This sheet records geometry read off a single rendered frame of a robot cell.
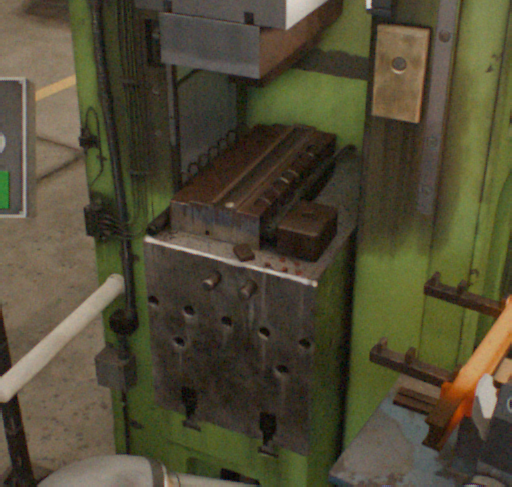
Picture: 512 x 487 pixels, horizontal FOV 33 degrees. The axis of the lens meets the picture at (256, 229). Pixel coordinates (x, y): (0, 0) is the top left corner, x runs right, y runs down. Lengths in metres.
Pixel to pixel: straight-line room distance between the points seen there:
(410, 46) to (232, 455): 0.99
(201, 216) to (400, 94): 0.46
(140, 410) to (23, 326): 0.85
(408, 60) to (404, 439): 0.66
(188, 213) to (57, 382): 1.23
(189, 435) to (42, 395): 0.88
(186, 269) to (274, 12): 0.55
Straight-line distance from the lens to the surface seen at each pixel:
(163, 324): 1.86
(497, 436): 1.01
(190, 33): 1.59
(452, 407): 1.21
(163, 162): 1.92
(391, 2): 1.54
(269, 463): 1.98
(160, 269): 1.78
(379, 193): 1.72
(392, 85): 1.60
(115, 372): 2.27
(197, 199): 1.74
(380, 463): 1.52
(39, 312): 3.18
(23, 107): 1.81
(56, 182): 4.03
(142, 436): 2.46
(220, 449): 2.02
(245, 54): 1.55
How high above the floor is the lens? 1.83
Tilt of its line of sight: 31 degrees down
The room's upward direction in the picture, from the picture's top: straight up
